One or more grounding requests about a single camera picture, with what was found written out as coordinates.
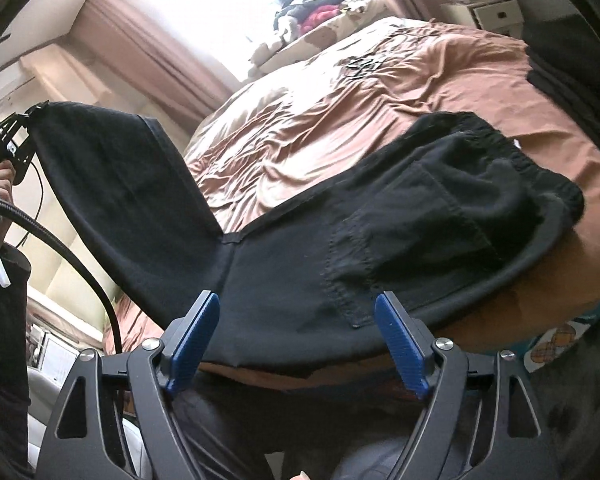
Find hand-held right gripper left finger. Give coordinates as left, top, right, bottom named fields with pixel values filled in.
left=27, top=290, right=222, bottom=480

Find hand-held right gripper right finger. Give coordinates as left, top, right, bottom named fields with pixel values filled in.
left=374, top=290, right=563, bottom=480

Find black pants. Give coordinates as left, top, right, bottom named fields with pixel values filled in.
left=30, top=101, right=586, bottom=368

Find person's left forearm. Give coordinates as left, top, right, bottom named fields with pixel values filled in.
left=0, top=245, right=33, bottom=480

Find white air conditioner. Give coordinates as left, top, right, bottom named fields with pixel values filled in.
left=0, top=67, right=38, bottom=106

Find white cloth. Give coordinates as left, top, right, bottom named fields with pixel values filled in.
left=115, top=410, right=146, bottom=480

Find white slatted basket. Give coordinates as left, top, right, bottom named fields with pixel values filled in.
left=27, top=325, right=81, bottom=386

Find grey shaggy rug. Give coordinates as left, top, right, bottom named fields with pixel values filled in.
left=530, top=320, right=600, bottom=480

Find beige plush toy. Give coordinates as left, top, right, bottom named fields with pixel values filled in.
left=250, top=35, right=291, bottom=66

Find black clothes pile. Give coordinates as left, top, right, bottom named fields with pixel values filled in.
left=272, top=0, right=341, bottom=28

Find red cloth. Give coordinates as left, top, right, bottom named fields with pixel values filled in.
left=300, top=5, right=341, bottom=33

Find folded black clothes stack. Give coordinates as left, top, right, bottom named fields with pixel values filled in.
left=522, top=12, right=600, bottom=161

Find white nightstand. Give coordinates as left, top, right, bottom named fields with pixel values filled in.
left=440, top=0, right=526, bottom=38

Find thin black cable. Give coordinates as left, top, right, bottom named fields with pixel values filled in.
left=17, top=157, right=47, bottom=248

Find thick black braided cable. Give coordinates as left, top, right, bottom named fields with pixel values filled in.
left=0, top=190, right=126, bottom=356

